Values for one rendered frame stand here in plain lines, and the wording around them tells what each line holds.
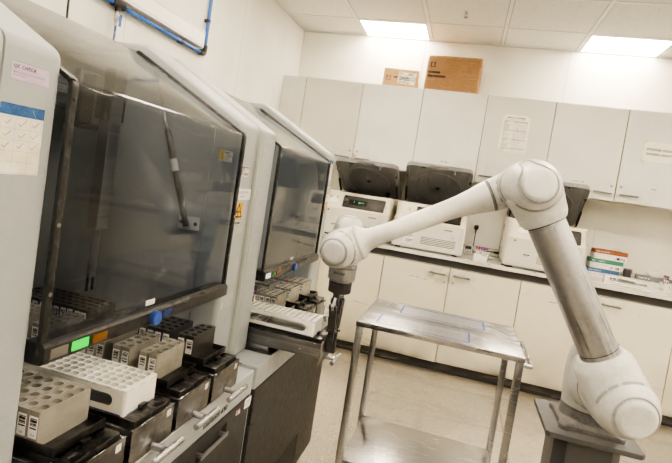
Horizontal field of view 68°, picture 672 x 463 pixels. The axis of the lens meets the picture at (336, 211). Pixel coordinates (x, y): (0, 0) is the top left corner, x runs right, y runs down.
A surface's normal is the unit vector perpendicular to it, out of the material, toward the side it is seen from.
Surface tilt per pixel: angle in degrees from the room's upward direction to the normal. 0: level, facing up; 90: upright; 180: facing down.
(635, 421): 95
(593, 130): 90
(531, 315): 90
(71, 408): 90
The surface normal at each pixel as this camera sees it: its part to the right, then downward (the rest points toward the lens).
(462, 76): -0.29, 0.01
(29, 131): 0.96, 0.16
